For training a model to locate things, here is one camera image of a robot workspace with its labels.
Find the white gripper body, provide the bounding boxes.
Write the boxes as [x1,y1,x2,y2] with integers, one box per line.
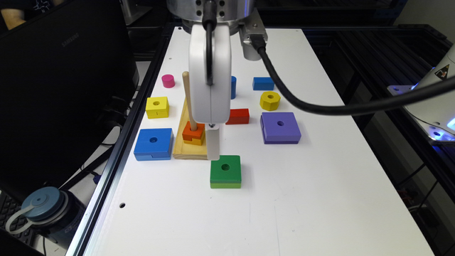
[189,23,231,124]

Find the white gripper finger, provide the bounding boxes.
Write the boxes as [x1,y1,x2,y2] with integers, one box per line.
[205,124,220,160]

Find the green square block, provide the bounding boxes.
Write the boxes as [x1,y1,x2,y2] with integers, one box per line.
[210,155,242,188]

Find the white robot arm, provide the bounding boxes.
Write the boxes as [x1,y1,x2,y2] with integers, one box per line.
[167,0,254,160]

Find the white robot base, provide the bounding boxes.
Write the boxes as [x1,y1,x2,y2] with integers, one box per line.
[387,46,454,144]

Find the yellow block under orange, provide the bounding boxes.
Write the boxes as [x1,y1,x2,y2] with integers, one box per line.
[183,134,205,146]

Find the orange square block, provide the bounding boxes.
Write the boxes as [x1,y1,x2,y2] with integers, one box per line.
[182,121,205,141]

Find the red rectangular block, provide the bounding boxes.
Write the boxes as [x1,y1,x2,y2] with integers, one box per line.
[226,108,250,124]

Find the blue cylinder block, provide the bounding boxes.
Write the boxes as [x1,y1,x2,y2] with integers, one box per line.
[230,76,237,100]

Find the pink cylinder block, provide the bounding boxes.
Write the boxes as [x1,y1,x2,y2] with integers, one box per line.
[161,74,175,88]

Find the small blue rectangular block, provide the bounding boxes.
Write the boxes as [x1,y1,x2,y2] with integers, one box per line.
[252,77,275,91]

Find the yellow square block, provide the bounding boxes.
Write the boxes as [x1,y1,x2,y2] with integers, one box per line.
[145,97,169,119]

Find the yellow hexagon block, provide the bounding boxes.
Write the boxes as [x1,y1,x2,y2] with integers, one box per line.
[259,91,281,111]

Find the large blue square block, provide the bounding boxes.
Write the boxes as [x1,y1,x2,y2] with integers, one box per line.
[134,128,173,161]

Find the purple square block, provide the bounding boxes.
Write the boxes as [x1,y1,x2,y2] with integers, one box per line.
[260,112,301,144]

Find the front wooden peg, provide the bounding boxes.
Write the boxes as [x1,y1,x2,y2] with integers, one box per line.
[182,71,198,132]

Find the wooden peg base board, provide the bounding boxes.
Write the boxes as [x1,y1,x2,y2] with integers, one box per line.
[173,102,208,160]

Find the black Samsung monitor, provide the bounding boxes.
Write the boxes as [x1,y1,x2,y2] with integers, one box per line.
[1,0,139,201]

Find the blue water bottle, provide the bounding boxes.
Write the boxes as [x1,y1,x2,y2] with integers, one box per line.
[5,186,85,249]

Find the black keyboard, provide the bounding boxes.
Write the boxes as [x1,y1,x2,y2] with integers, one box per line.
[0,191,36,246]

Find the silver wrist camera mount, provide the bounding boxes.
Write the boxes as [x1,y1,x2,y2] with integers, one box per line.
[239,8,268,61]

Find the thick black cable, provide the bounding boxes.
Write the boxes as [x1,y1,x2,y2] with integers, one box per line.
[250,33,455,117]

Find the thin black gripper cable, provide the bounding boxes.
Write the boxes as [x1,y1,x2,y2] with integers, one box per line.
[202,0,218,87]

